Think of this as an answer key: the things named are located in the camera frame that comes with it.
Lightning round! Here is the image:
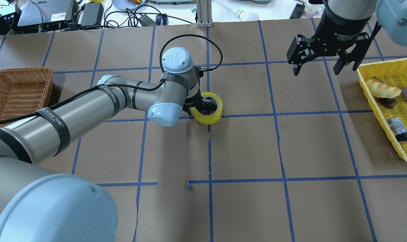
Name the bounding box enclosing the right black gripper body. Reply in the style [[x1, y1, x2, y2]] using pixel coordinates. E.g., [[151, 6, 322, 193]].
[[312, 7, 371, 58]]

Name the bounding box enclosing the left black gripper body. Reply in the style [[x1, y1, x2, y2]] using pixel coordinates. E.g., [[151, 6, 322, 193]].
[[183, 67, 203, 116]]

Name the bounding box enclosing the yellow tape roll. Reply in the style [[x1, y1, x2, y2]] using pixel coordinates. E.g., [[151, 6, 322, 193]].
[[193, 92, 223, 125]]

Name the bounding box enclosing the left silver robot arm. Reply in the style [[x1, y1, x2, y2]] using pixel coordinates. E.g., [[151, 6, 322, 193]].
[[0, 46, 223, 242]]

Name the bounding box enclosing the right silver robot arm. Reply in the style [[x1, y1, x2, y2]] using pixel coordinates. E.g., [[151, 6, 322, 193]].
[[286, 0, 407, 76]]

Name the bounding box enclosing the yellow plastic basket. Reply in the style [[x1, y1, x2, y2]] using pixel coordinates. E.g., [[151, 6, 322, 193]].
[[357, 56, 407, 166]]

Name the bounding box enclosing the toy bread loaf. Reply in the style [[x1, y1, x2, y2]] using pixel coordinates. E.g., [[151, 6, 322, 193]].
[[365, 79, 401, 98]]

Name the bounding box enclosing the brown dried object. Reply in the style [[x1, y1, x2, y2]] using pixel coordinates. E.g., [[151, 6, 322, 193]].
[[377, 97, 398, 109]]

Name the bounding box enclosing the small dark labelled bottle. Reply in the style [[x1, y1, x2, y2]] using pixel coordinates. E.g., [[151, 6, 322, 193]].
[[386, 116, 407, 144]]

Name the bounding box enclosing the black power adapter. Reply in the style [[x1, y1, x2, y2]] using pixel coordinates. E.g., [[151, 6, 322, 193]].
[[79, 2, 104, 28]]

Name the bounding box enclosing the brown wicker basket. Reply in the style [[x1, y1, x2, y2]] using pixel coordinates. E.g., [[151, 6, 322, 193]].
[[0, 67, 54, 120]]

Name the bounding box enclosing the grey electronics box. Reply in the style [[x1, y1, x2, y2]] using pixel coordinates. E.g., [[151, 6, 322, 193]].
[[18, 0, 79, 28]]

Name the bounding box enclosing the aluminium frame post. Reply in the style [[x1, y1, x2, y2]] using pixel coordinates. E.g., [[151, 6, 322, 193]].
[[196, 0, 213, 28]]

